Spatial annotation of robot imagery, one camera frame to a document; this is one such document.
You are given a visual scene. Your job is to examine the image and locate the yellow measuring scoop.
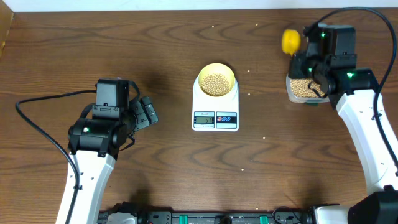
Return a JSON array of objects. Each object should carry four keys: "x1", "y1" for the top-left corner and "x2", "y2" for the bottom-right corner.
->
[{"x1": 282, "y1": 29, "x2": 301, "y2": 56}]

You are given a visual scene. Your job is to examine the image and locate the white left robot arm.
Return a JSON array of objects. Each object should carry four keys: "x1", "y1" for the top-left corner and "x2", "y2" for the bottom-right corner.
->
[{"x1": 56, "y1": 96, "x2": 159, "y2": 223}]

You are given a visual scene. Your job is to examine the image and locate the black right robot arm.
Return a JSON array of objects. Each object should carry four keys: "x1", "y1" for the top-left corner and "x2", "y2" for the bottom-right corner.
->
[{"x1": 282, "y1": 24, "x2": 397, "y2": 223}]

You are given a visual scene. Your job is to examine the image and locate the white kitchen scale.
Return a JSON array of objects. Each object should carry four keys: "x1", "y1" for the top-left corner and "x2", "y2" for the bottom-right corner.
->
[{"x1": 192, "y1": 77, "x2": 239, "y2": 132}]

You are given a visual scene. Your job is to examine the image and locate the soybeans in yellow bowl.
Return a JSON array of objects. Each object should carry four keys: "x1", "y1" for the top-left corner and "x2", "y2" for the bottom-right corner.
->
[{"x1": 200, "y1": 73, "x2": 230, "y2": 96}]

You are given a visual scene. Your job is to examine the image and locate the yellow bowl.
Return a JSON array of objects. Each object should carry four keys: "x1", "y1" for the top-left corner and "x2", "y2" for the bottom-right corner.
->
[{"x1": 198, "y1": 63, "x2": 235, "y2": 95}]

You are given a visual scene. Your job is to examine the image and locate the pile of soybeans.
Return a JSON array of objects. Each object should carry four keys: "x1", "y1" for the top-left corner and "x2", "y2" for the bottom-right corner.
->
[{"x1": 290, "y1": 79, "x2": 325, "y2": 98}]

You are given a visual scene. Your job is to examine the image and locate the clear plastic container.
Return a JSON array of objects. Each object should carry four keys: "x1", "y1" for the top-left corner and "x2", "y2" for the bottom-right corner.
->
[{"x1": 286, "y1": 76, "x2": 329, "y2": 104}]

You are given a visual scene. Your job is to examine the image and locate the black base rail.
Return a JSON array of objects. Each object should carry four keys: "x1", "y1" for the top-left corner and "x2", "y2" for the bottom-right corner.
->
[{"x1": 96, "y1": 202, "x2": 315, "y2": 224}]

